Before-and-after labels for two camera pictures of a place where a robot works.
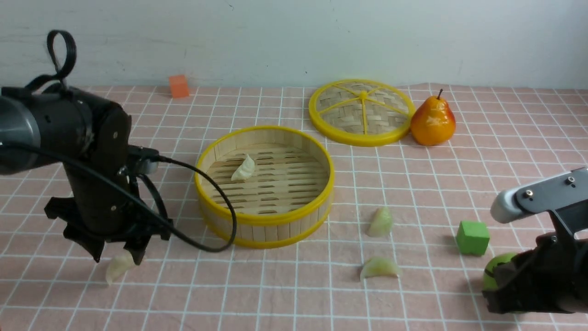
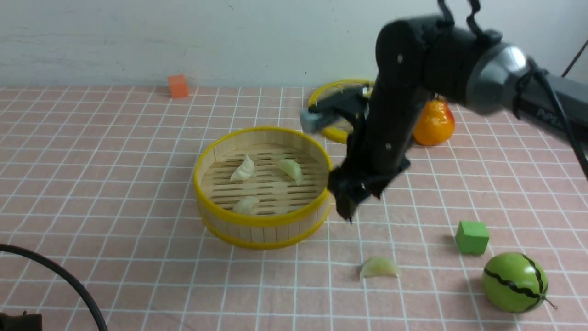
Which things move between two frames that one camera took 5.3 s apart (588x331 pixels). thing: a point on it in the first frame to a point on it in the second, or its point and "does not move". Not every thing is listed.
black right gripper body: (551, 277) to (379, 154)
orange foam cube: (179, 86) does not move
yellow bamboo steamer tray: (280, 180) does not move
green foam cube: (473, 237) does not move
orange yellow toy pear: (432, 122) does not move
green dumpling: (379, 265) does not move
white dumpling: (244, 170) does not move
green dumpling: (381, 223) to (293, 168)
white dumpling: (118, 265) to (247, 205)
